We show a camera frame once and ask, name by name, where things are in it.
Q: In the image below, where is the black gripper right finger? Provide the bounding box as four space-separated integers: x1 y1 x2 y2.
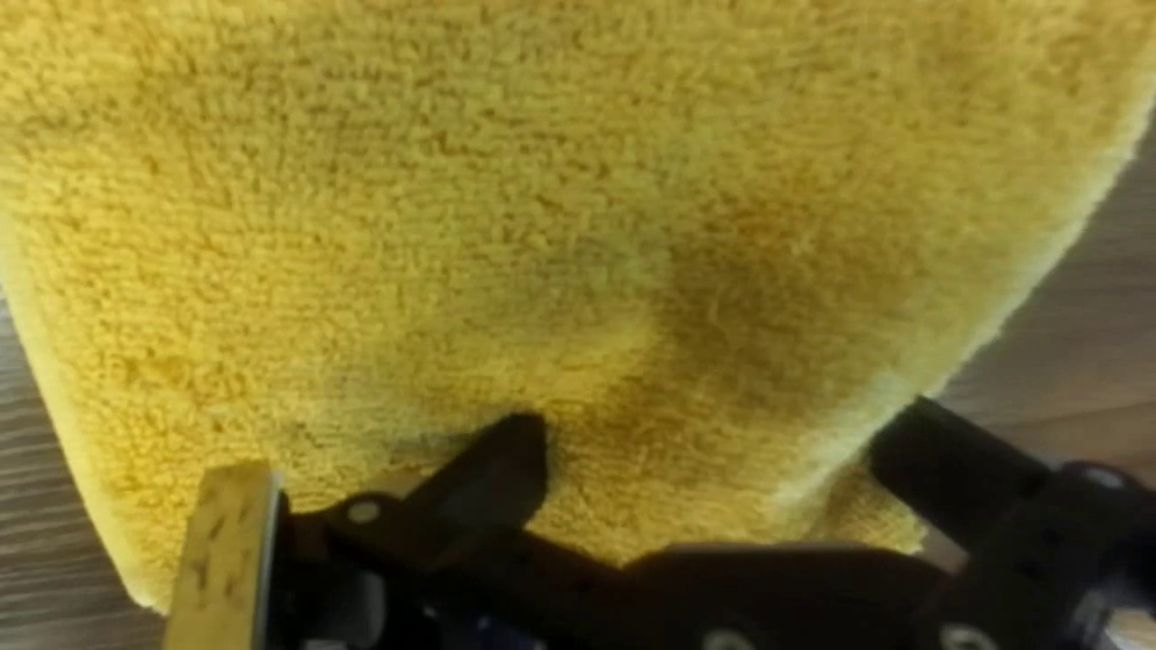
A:
865 396 1156 650

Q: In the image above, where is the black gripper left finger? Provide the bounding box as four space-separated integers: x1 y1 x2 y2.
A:
280 413 550 650

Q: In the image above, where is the yellow towel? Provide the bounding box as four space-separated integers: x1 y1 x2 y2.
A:
0 0 1156 607

